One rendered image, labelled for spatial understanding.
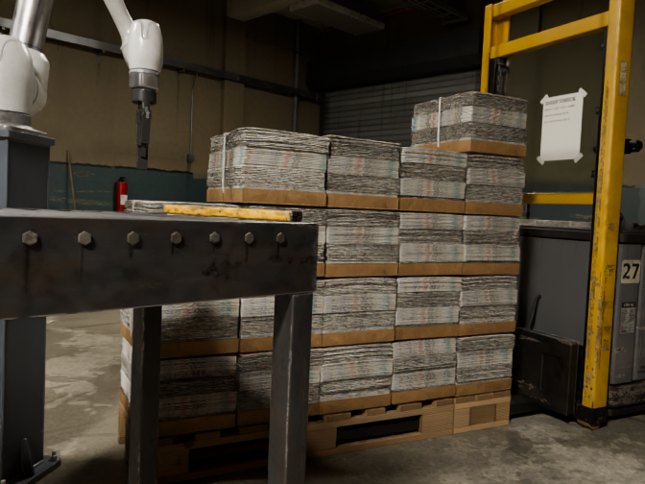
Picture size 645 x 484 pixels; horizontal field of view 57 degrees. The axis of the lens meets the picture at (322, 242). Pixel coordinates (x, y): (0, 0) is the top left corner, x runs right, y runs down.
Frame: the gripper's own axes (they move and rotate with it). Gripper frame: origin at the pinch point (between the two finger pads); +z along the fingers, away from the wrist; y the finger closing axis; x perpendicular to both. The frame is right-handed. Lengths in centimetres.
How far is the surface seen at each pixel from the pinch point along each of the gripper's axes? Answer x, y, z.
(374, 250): -75, -18, 27
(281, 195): -38.5, -20.0, 9.7
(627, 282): -188, -34, 38
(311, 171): -49, -19, 2
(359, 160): -67, -18, -3
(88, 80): -59, 688, -149
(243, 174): -26.1, -18.9, 4.0
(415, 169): -90, -18, -2
